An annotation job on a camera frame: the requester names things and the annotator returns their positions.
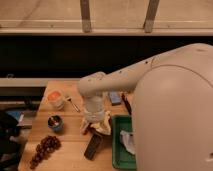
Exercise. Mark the bunch of red grapes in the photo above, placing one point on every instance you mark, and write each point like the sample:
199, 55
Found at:
47, 146

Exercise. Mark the metal spoon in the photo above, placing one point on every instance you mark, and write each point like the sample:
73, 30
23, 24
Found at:
73, 104

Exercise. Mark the crumpled white cloth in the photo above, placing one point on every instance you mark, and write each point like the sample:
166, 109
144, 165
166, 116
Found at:
126, 138

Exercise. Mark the green plastic tray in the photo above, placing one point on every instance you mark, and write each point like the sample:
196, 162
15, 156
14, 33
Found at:
121, 158

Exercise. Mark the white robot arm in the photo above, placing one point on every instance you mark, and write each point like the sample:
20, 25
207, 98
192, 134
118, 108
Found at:
172, 107

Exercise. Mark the blue sponge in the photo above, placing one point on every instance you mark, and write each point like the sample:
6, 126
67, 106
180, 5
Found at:
114, 98

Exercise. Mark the black eraser block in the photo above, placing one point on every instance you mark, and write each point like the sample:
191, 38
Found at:
92, 147

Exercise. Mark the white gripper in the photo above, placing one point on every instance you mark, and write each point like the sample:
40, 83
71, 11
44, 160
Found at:
94, 111

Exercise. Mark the black marker pen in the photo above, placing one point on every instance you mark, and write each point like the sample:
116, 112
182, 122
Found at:
127, 104

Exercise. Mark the blue metal cup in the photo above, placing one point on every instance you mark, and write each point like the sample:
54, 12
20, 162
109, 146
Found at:
55, 123

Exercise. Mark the white cup with orange lid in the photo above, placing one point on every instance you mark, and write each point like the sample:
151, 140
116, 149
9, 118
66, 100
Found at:
56, 99

